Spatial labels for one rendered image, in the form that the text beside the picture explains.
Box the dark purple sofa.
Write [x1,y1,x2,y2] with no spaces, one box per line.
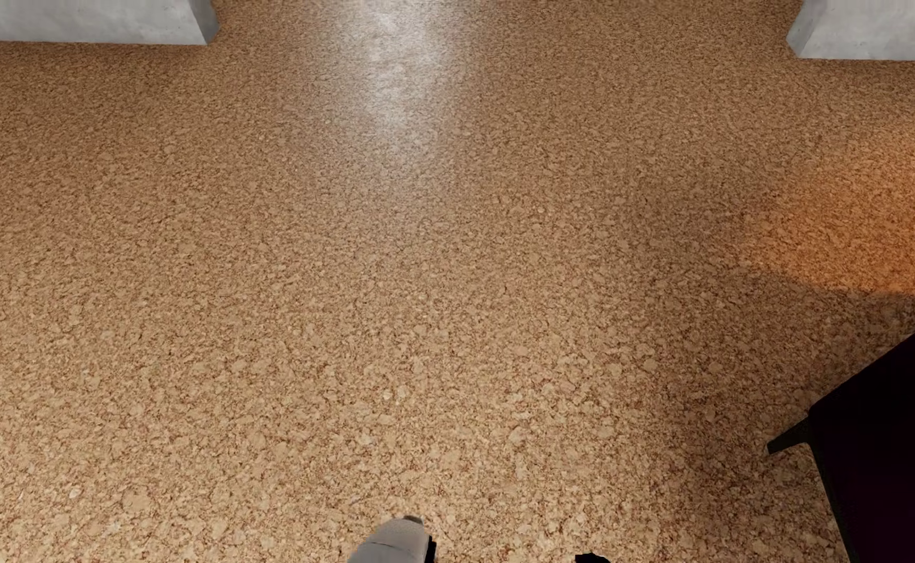
[765,303,915,563]

